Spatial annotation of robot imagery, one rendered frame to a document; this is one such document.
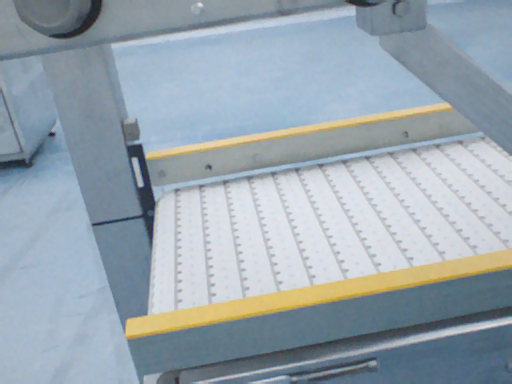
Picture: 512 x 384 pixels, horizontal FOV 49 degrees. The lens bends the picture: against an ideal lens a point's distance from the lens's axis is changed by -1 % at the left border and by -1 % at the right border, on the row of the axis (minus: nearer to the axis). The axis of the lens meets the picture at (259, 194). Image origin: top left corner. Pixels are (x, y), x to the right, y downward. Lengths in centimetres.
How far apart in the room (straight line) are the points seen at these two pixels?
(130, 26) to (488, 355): 32
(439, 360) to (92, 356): 142
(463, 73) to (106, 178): 41
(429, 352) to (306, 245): 13
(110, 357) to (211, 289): 129
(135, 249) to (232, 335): 32
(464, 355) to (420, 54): 21
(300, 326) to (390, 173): 26
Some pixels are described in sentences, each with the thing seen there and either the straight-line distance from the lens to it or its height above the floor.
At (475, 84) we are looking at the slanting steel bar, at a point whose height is 99.
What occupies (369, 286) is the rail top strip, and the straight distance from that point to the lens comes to 36.
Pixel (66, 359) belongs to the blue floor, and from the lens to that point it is 177.
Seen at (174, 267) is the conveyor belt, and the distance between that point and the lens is 47.
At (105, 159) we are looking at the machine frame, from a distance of 61.
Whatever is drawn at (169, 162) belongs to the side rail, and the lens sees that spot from 59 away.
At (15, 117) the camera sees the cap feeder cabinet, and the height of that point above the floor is 29.
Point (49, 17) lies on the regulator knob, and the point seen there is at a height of 106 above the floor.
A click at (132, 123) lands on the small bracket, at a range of 59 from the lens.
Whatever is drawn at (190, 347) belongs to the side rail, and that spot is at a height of 85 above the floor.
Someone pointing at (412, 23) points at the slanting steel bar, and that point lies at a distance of 30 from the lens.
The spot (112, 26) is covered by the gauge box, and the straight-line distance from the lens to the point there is 25.
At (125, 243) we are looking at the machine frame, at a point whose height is 77.
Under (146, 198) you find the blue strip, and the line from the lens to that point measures 62.
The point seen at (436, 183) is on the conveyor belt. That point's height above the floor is 83.
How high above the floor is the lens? 109
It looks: 27 degrees down
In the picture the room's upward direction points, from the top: 8 degrees counter-clockwise
